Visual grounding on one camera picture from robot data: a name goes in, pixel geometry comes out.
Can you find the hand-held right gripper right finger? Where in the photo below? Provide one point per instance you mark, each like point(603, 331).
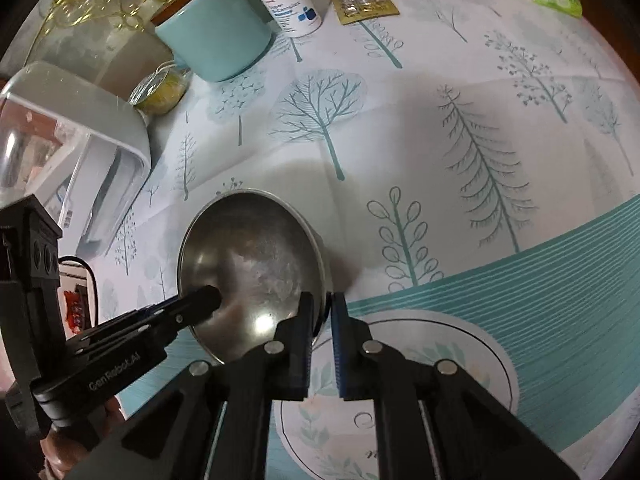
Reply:
point(342, 350)

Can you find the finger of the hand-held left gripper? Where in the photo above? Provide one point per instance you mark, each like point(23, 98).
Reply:
point(200, 302)
point(130, 321)

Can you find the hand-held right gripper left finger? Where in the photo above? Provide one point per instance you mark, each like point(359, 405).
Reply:
point(299, 345)

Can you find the large steel bowl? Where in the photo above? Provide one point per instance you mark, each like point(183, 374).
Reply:
point(250, 260)

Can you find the person's left hand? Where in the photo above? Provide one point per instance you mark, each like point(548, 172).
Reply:
point(75, 455)

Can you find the red and white packet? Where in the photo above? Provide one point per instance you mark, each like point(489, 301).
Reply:
point(75, 307)

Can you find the white clear-lid storage box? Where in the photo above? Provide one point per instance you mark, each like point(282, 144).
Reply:
point(75, 125)

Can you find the glass jar with yellow contents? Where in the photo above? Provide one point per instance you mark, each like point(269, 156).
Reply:
point(160, 91)

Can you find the teal ceramic canister wooden lid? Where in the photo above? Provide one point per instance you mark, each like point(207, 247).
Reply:
point(215, 35)

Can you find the tree print tablecloth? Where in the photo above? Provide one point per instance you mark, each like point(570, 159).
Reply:
point(450, 85)

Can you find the white pill bottle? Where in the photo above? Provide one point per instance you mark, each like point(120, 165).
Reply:
point(292, 5)

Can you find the yellow blister pack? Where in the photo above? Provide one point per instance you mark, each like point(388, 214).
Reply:
point(365, 4)

